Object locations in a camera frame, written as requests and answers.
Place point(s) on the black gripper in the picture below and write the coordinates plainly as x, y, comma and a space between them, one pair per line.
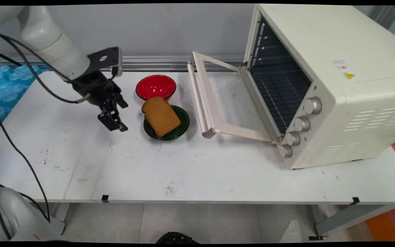
94, 87

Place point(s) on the cream glass oven door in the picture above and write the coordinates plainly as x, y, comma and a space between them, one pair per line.
207, 116

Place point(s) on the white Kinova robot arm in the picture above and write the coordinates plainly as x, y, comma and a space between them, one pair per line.
46, 34

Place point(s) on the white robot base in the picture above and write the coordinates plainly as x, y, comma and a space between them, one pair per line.
12, 212

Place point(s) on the brown toast slice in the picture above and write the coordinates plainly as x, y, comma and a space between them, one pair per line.
161, 116

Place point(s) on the red bowl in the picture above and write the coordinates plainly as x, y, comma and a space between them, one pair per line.
155, 86

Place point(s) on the dark green plate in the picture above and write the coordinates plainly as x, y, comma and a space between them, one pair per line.
182, 120

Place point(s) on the black tape piece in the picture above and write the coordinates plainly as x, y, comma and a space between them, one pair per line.
105, 198
355, 201

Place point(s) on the white table leg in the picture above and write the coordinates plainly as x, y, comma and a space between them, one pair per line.
60, 216

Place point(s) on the black round floor object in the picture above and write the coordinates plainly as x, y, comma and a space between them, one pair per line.
177, 237

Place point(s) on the small silver oven knob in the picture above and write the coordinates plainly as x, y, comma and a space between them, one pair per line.
285, 151

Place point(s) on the large silver oven knob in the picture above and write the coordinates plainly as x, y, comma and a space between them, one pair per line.
313, 105

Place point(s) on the white label sticker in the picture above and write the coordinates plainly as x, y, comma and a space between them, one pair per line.
339, 64

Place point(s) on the yellow warning sticker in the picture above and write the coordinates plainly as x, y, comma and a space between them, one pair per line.
349, 75

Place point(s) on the cream toaster oven body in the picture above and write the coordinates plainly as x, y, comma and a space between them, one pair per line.
355, 113

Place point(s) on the grey metal table leg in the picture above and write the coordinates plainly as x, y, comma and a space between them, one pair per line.
348, 216

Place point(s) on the orange box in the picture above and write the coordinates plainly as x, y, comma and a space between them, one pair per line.
387, 224

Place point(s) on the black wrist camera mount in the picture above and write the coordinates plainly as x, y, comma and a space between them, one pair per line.
110, 60

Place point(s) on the aluminium rail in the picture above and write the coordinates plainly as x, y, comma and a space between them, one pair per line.
156, 63

